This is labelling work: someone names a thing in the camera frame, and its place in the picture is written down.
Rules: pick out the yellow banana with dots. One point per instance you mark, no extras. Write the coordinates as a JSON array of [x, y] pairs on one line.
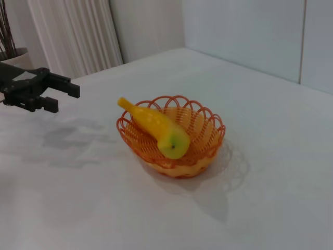
[[156, 125]]

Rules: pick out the white pleated curtain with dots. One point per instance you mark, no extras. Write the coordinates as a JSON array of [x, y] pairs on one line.
[[78, 34]]

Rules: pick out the white plant pot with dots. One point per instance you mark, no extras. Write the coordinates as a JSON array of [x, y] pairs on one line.
[[22, 58]]

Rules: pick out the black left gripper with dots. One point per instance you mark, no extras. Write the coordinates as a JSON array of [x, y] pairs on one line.
[[20, 86]]

